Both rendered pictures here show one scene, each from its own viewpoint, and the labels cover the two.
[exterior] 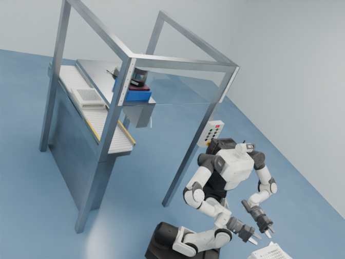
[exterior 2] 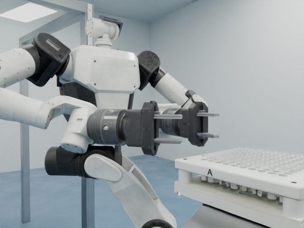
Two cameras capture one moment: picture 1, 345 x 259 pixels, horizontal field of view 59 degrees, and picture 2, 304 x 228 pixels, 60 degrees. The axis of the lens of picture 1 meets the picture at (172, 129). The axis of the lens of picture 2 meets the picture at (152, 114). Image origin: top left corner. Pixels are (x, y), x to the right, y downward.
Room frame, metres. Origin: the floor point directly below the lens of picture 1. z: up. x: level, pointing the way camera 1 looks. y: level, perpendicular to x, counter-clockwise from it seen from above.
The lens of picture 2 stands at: (0.83, -0.74, 1.08)
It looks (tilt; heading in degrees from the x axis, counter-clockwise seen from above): 2 degrees down; 3
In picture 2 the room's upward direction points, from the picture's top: straight up
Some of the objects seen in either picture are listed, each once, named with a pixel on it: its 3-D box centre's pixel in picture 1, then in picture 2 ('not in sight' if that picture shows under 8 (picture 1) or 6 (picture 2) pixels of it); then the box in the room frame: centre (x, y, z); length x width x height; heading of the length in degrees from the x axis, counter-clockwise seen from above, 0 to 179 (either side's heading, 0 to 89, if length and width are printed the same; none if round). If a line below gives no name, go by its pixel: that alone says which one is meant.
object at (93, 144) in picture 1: (85, 106); not in sight; (2.34, 0.82, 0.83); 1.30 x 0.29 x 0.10; 48
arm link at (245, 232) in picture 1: (242, 230); (130, 127); (1.45, -0.66, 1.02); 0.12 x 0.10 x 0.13; 74
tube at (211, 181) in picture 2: not in sight; (211, 174); (1.35, -0.83, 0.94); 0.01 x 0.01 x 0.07
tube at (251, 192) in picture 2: not in sight; (252, 184); (1.29, -0.89, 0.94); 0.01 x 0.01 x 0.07
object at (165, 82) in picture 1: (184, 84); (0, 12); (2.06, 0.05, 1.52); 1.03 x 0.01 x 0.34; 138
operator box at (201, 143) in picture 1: (210, 133); not in sight; (2.44, -0.33, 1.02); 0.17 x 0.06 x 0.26; 138
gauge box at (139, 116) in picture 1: (138, 108); not in sight; (2.04, 0.31, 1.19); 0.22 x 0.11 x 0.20; 48
